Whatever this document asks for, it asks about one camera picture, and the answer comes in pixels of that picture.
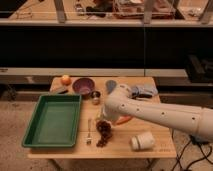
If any white cylindrical container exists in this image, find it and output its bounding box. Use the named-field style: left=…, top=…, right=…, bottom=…
left=130, top=131, right=155, bottom=151

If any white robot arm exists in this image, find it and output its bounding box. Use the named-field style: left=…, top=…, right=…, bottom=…
left=102, top=84, right=213, bottom=142

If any black-handled tool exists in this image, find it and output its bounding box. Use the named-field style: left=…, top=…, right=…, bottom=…
left=132, top=94, right=152, bottom=99

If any purple bowl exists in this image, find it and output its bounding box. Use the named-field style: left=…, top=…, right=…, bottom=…
left=72, top=78, right=95, bottom=96

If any small metal cup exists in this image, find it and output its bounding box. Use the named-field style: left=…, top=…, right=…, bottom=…
left=91, top=91, right=101, bottom=105

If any blue plastic cup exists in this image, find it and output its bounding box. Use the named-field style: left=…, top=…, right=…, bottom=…
left=106, top=80, right=117, bottom=94

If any orange carrot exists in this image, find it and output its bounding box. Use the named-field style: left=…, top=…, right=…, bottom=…
left=116, top=116, right=133, bottom=125

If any green plastic tray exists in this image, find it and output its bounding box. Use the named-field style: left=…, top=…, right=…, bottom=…
left=22, top=94, right=82, bottom=148

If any orange fruit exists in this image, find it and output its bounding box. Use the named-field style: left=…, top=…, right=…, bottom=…
left=61, top=75, right=71, bottom=85

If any black cable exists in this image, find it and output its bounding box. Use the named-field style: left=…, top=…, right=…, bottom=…
left=170, top=129, right=213, bottom=171

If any metal fork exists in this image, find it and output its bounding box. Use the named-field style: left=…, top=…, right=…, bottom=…
left=86, top=118, right=92, bottom=145

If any blue-grey cloth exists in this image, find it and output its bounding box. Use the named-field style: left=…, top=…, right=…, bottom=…
left=131, top=84, right=158, bottom=97

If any dark red grape bunch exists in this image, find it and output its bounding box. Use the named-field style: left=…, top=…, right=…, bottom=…
left=96, top=120, right=112, bottom=147

